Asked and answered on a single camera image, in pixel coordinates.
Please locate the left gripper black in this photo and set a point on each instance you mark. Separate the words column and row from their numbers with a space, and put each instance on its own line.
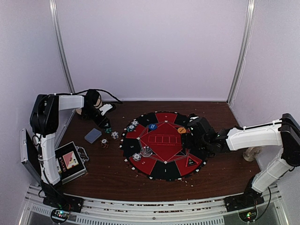
column 101, row 123

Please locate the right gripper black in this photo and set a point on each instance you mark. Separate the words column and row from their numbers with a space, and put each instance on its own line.
column 186, row 141

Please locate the blue white poker chip stack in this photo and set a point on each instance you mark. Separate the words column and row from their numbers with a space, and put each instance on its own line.
column 115, row 135

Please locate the orange big blind button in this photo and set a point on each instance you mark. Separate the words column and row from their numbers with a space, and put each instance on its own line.
column 181, row 130

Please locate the black triangle all-in marker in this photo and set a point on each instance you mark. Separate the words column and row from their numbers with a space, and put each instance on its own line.
column 190, row 162

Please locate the green fifty chips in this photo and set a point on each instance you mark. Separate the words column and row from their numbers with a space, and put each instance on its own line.
column 130, row 128

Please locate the blue small blind button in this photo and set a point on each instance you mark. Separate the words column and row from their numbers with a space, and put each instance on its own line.
column 152, row 126

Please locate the clear acrylic dealer button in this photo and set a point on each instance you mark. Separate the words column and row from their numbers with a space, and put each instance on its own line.
column 146, row 151

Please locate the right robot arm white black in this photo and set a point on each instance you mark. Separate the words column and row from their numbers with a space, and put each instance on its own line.
column 284, row 132

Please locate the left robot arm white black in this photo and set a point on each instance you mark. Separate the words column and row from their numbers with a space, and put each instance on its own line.
column 44, row 121

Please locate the blue playing card deck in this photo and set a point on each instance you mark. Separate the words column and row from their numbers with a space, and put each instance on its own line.
column 93, row 135

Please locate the brown poker chip stack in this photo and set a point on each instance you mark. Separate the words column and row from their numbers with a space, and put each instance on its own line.
column 104, row 143

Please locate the round wooden plate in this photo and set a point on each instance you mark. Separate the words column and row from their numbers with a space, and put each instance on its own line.
column 98, row 104

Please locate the aluminium poker case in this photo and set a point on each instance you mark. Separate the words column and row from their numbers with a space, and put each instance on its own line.
column 70, row 159

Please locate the cream ceramic mug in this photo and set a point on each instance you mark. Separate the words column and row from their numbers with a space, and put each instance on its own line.
column 250, row 153

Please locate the round red black poker mat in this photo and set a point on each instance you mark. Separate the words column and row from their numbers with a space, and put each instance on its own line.
column 168, row 161

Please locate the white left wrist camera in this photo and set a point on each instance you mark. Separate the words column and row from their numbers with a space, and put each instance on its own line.
column 107, row 108

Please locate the front aluminium rail base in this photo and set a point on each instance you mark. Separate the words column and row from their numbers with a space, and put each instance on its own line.
column 209, row 211

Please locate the left aluminium frame post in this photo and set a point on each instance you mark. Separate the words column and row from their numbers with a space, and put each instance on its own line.
column 62, row 54

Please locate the aluminium frame post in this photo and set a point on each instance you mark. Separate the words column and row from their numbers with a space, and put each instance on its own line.
column 243, row 51
column 62, row 54

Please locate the right aluminium frame post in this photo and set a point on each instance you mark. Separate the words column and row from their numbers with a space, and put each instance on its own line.
column 243, row 51

